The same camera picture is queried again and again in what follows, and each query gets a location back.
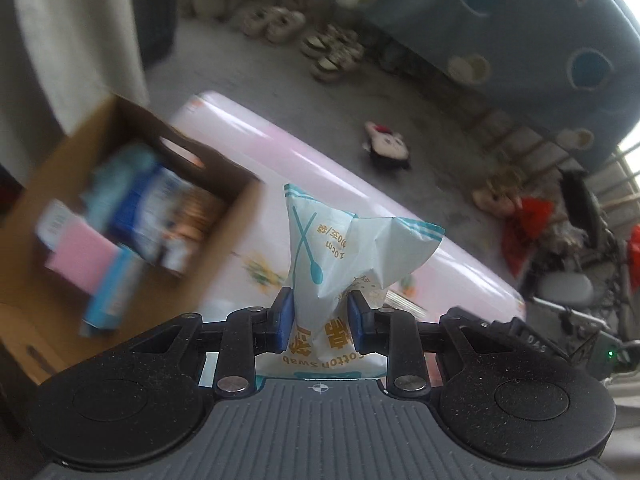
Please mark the tan plush slippers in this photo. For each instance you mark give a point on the tan plush slippers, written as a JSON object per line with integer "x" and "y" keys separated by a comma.
{"x": 495, "y": 195}

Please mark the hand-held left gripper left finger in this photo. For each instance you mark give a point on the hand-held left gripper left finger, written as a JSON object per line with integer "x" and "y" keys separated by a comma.
{"x": 282, "y": 320}

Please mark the row of shoes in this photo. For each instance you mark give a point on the row of shoes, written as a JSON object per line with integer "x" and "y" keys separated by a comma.
{"x": 280, "y": 25}

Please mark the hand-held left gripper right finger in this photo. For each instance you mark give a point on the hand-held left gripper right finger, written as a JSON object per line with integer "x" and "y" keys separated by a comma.
{"x": 357, "y": 322}

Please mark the blue box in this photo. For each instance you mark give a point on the blue box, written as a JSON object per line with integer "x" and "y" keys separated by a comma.
{"x": 110, "y": 290}

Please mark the pink wet wipes pack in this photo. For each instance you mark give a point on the pink wet wipes pack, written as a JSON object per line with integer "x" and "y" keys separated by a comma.
{"x": 195, "y": 220}

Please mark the black white plush toy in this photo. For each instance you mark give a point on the black white plush toy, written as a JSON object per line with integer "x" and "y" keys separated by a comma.
{"x": 387, "y": 145}

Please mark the white curtain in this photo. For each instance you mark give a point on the white curtain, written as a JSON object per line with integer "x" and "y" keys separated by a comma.
{"x": 75, "y": 35}

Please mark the black bicycle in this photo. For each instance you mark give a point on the black bicycle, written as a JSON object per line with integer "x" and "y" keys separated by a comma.
{"x": 565, "y": 287}

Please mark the cotton swab bag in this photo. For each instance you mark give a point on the cotton swab bag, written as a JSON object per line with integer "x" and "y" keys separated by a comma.
{"x": 325, "y": 250}

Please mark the pink knitted cloth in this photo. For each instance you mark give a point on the pink knitted cloth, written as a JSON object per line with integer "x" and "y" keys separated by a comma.
{"x": 80, "y": 255}

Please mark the blue blanket with circles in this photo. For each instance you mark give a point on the blue blanket with circles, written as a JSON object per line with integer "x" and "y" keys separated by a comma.
{"x": 500, "y": 60}

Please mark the brown cardboard box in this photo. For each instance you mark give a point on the brown cardboard box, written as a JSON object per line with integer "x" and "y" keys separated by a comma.
{"x": 30, "y": 320}

